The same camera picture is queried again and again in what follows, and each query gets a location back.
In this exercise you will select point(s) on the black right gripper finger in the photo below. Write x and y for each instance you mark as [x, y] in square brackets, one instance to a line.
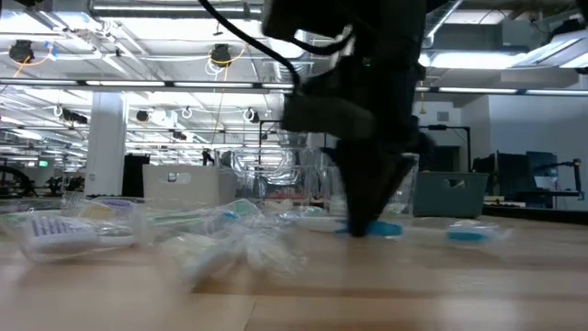
[397, 172]
[363, 188]

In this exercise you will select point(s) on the clear plastic bin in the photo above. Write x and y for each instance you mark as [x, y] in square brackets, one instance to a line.
[271, 174]
[409, 193]

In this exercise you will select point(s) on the teal plastic bin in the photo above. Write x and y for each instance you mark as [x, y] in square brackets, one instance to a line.
[450, 197]

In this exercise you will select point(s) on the ceiling light panel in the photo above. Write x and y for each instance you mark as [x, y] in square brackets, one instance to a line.
[459, 60]

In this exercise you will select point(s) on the long LED light bar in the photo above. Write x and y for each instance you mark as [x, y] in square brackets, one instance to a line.
[206, 84]

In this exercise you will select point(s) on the white plastic bin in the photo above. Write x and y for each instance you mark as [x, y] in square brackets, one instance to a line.
[188, 186]

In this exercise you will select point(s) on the grey ceiling pipe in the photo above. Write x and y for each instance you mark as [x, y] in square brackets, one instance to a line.
[174, 10]

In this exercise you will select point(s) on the black cabinet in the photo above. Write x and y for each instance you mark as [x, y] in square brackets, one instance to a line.
[135, 177]

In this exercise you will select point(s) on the purple toothbrush in wrapper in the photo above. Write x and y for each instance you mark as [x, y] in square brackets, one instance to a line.
[117, 203]
[59, 230]

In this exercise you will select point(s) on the black workbench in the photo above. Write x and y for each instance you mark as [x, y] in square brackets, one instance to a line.
[55, 197]

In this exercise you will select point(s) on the silver spiral air duct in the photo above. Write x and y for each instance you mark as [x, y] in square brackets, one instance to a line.
[443, 14]
[274, 76]

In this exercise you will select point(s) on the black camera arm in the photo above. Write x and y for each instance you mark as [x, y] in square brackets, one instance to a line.
[576, 167]

